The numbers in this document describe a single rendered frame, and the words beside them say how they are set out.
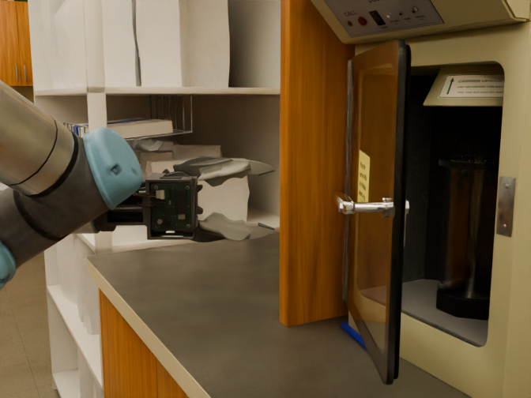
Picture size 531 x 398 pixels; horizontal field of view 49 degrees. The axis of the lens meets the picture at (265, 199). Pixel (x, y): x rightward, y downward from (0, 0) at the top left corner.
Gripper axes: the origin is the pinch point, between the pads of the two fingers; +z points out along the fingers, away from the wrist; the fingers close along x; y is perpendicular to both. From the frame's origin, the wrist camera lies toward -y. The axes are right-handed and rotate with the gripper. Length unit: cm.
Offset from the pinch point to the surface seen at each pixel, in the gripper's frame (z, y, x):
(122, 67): -41, -114, 22
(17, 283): -172, -345, -120
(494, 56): 27.0, 2.7, 17.5
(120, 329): -31, -52, -39
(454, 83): 25.4, -5.8, 14.6
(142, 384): -24, -38, -44
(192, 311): -12.7, -30.2, -26.1
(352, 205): 9.9, 6.4, 0.3
